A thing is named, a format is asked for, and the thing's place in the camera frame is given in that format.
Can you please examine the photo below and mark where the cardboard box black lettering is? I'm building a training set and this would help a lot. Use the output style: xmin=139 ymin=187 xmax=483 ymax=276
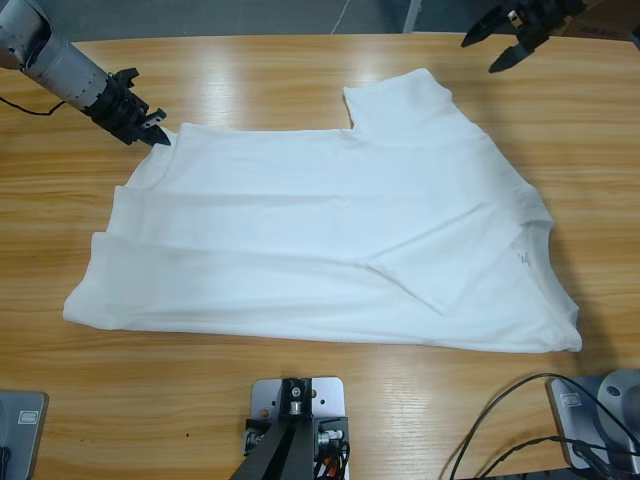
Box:
xmin=562 ymin=0 xmax=634 ymax=40

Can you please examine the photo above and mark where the thin brown twisted cable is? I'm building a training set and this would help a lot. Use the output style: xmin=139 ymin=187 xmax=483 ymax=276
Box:
xmin=492 ymin=434 xmax=576 ymax=480

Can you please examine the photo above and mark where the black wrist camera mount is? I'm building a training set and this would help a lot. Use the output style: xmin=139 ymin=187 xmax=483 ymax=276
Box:
xmin=106 ymin=66 xmax=140 ymax=90

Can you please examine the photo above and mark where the white mounting plate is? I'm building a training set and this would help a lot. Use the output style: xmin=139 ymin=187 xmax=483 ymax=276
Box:
xmin=249 ymin=377 xmax=350 ymax=480

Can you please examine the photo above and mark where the dark camera post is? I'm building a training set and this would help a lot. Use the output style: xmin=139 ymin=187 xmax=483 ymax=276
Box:
xmin=233 ymin=378 xmax=321 ymax=480

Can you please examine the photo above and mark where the white T-shirt black logo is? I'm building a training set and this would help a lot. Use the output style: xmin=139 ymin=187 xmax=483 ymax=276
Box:
xmin=62 ymin=67 xmax=585 ymax=354

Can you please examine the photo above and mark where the grey base with cables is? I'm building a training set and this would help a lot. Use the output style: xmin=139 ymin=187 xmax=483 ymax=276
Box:
xmin=439 ymin=371 xmax=640 ymax=480

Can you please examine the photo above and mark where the black corner bracket silver knob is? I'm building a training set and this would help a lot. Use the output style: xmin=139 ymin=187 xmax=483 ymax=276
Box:
xmin=312 ymin=414 xmax=350 ymax=454
xmin=242 ymin=418 xmax=275 ymax=457

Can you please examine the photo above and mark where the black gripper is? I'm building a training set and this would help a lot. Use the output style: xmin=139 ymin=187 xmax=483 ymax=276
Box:
xmin=460 ymin=0 xmax=587 ymax=75
xmin=82 ymin=68 xmax=173 ymax=148

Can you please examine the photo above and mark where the black plug cable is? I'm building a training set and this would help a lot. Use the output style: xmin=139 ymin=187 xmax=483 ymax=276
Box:
xmin=571 ymin=438 xmax=640 ymax=480

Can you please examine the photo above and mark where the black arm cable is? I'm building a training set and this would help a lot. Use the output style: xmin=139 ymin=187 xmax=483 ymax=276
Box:
xmin=0 ymin=95 xmax=67 ymax=116

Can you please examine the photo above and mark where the thin white floor cable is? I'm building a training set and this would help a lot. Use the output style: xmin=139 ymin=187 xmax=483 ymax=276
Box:
xmin=333 ymin=0 xmax=353 ymax=34

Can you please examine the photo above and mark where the orange and black wire bundle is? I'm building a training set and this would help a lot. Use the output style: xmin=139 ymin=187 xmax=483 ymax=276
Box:
xmin=313 ymin=442 xmax=352 ymax=480

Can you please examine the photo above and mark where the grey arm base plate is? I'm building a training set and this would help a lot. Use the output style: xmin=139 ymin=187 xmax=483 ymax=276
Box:
xmin=0 ymin=389 xmax=50 ymax=480
xmin=545 ymin=369 xmax=640 ymax=471

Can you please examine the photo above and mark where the white upright metal leg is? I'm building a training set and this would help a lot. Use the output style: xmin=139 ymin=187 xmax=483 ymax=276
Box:
xmin=403 ymin=0 xmax=427 ymax=30

